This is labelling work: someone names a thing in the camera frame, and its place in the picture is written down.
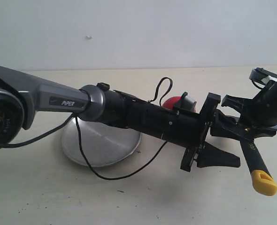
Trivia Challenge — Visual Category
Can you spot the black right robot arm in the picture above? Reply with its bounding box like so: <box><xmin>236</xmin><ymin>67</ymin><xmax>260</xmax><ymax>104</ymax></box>
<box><xmin>222</xmin><ymin>67</ymin><xmax>277</xmax><ymax>139</ymax></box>

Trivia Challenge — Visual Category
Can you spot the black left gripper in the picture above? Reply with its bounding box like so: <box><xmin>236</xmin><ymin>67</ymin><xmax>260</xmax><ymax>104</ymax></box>
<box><xmin>126</xmin><ymin>93</ymin><xmax>246</xmax><ymax>172</ymax></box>

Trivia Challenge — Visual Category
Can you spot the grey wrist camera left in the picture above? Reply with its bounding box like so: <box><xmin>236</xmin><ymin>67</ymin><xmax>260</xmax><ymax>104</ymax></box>
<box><xmin>173</xmin><ymin>92</ymin><xmax>197</xmax><ymax>113</ymax></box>

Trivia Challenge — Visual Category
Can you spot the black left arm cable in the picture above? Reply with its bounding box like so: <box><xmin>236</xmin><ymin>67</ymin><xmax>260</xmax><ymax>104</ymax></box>
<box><xmin>0</xmin><ymin>77</ymin><xmax>173</xmax><ymax>180</ymax></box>

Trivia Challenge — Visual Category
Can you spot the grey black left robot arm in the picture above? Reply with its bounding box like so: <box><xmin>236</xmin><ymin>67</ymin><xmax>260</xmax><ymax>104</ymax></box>
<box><xmin>0</xmin><ymin>66</ymin><xmax>240</xmax><ymax>171</ymax></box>

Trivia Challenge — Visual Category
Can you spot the red dome push button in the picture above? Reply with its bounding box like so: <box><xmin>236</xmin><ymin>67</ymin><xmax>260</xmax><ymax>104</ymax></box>
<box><xmin>162</xmin><ymin>96</ymin><xmax>197</xmax><ymax>113</ymax></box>

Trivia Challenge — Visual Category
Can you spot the round stainless steel plate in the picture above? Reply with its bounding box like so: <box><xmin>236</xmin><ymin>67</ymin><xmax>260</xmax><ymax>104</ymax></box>
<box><xmin>61</xmin><ymin>119</ymin><xmax>142</xmax><ymax>167</ymax></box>

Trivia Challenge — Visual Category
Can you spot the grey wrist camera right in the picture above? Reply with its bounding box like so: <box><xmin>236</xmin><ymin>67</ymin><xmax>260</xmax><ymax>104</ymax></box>
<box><xmin>249</xmin><ymin>67</ymin><xmax>277</xmax><ymax>90</ymax></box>

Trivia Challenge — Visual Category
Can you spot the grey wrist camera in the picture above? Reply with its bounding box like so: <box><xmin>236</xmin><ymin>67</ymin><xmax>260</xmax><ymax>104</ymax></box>
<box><xmin>249</xmin><ymin>67</ymin><xmax>277</xmax><ymax>90</ymax></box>
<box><xmin>173</xmin><ymin>92</ymin><xmax>197</xmax><ymax>113</ymax></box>

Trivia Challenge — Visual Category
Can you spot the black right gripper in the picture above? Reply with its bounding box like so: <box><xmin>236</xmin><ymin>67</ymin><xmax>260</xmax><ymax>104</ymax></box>
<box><xmin>221</xmin><ymin>95</ymin><xmax>277</xmax><ymax>142</ymax></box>

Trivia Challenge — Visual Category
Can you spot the yellow black claw hammer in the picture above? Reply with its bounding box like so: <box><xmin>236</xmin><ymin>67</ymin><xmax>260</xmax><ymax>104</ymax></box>
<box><xmin>239</xmin><ymin>141</ymin><xmax>277</xmax><ymax>196</ymax></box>

